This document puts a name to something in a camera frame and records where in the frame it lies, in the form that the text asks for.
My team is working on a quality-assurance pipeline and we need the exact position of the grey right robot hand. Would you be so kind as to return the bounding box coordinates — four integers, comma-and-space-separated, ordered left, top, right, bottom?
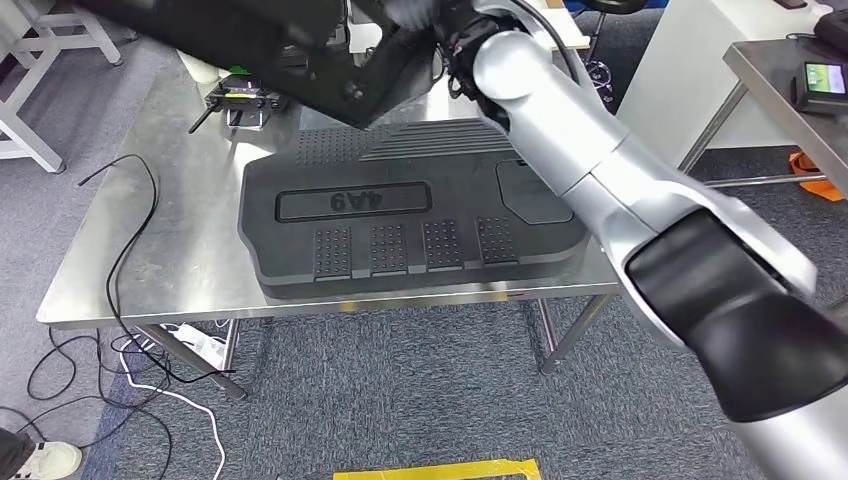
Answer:
387, 0, 465, 32

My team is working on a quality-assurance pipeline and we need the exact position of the orange bag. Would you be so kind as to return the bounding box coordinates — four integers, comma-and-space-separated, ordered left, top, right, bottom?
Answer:
787, 150, 847, 203

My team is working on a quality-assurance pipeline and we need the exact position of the black floor cable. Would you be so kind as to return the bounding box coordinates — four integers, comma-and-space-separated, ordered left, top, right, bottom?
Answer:
0, 327, 175, 480

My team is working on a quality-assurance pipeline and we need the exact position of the white table frame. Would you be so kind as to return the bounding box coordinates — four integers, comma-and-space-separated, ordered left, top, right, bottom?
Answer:
0, 0, 125, 176

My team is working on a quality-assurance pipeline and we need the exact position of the beige table top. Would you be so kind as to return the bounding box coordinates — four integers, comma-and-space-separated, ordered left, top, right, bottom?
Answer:
528, 0, 592, 53

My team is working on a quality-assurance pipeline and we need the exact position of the white floor cable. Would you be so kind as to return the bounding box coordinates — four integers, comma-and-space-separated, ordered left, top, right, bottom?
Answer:
119, 334, 228, 480

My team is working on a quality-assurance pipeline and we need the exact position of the black plastic panel part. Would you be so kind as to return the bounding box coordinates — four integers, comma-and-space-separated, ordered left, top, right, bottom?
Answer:
72, 0, 442, 131

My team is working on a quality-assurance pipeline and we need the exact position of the thin black cable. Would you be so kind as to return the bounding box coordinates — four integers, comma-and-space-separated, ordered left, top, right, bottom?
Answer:
77, 153, 238, 387

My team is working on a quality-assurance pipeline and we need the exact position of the metal table frame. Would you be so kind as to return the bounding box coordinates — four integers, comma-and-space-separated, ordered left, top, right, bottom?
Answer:
675, 38, 848, 200

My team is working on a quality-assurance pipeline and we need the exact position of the black carrying bag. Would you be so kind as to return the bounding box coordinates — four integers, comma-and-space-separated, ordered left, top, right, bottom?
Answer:
813, 9, 848, 56

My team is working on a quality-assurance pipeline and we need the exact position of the black antenna remote controller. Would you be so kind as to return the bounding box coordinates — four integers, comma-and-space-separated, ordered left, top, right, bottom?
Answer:
188, 74, 294, 135

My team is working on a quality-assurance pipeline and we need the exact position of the black slotted panel part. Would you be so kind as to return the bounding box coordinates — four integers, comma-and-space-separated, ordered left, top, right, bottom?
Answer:
237, 119, 593, 303

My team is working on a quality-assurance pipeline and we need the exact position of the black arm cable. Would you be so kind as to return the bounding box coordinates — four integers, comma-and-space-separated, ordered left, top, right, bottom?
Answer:
510, 0, 586, 84

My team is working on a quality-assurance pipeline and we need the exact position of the white power strip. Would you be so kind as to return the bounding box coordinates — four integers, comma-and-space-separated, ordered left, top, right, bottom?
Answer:
155, 321, 231, 372

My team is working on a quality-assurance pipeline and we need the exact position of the black handheld screen device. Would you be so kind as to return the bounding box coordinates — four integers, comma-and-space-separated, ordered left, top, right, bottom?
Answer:
790, 60, 848, 116

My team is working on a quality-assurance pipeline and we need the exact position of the yellow floor tape square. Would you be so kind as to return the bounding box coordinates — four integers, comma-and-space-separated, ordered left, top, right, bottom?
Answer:
332, 458, 543, 480

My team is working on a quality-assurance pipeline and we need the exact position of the person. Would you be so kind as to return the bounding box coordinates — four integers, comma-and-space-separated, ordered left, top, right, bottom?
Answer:
0, 428, 85, 480

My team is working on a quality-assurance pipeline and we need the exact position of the black office chair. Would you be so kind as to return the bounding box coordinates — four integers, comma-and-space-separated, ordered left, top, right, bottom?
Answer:
572, 0, 651, 111

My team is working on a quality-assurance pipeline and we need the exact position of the white cabinet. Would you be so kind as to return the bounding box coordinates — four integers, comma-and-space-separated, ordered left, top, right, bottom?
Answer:
616, 0, 833, 168

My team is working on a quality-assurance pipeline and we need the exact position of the steel workbench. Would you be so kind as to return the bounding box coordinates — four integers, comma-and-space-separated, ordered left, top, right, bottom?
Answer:
36, 26, 621, 402

